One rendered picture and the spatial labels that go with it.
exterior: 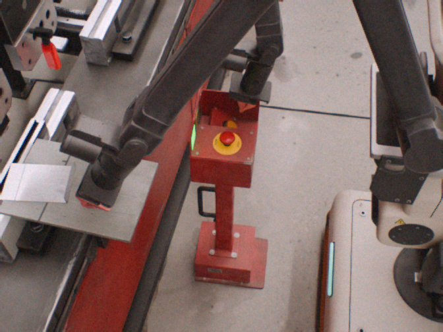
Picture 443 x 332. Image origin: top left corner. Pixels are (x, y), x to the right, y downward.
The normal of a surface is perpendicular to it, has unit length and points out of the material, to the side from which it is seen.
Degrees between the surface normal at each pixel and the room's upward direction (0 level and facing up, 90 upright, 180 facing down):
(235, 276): 89
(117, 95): 0
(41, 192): 0
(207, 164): 90
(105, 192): 30
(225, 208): 90
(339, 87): 0
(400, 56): 80
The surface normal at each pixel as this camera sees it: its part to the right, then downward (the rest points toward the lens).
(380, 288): 0.00, -0.56
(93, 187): 0.47, -0.38
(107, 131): 0.50, -0.58
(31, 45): 0.97, 0.19
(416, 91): -0.01, 0.69
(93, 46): -0.24, 0.80
